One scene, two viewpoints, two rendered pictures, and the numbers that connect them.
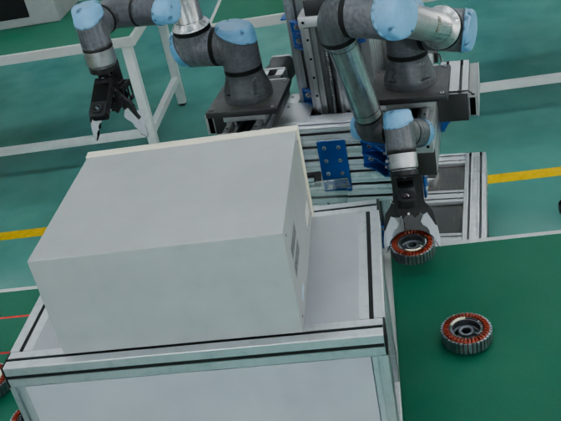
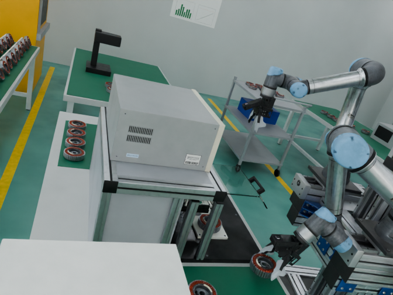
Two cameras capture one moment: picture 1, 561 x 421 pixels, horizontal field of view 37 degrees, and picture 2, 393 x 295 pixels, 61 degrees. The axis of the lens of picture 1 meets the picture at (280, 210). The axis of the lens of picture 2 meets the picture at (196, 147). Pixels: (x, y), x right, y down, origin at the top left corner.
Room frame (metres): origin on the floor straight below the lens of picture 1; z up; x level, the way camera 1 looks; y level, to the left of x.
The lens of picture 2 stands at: (0.78, -1.03, 1.71)
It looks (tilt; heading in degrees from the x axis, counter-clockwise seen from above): 23 degrees down; 57
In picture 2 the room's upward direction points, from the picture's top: 17 degrees clockwise
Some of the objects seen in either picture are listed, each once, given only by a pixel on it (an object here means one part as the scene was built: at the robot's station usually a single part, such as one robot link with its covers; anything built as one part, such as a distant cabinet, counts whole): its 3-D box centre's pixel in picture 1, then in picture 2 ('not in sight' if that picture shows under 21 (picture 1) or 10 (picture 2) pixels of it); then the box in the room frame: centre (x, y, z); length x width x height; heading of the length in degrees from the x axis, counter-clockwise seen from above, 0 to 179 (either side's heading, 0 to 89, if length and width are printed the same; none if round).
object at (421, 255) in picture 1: (412, 246); (263, 265); (1.73, -0.31, 0.82); 0.11 x 0.11 x 0.04
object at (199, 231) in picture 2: not in sight; (207, 226); (1.64, -0.01, 0.78); 0.15 x 0.15 x 0.01; 80
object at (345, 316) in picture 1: (207, 286); (153, 147); (1.34, 0.17, 1.09); 0.68 x 0.44 x 0.05; 80
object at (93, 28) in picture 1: (92, 26); (273, 77); (2.01, 0.36, 1.45); 0.09 x 0.08 x 0.11; 154
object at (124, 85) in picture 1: (110, 85); (264, 105); (2.02, 0.36, 1.29); 0.09 x 0.08 x 0.12; 162
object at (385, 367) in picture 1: (386, 371); (134, 229); (1.21, -0.14, 0.91); 0.28 x 0.03 x 0.32; 170
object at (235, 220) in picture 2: not in sight; (197, 213); (1.64, 0.11, 0.76); 0.64 x 0.47 x 0.02; 80
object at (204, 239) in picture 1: (186, 233); (159, 119); (1.34, 0.18, 1.22); 0.44 x 0.39 x 0.20; 80
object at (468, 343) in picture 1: (466, 332); (201, 294); (1.43, -0.35, 0.77); 0.11 x 0.11 x 0.04
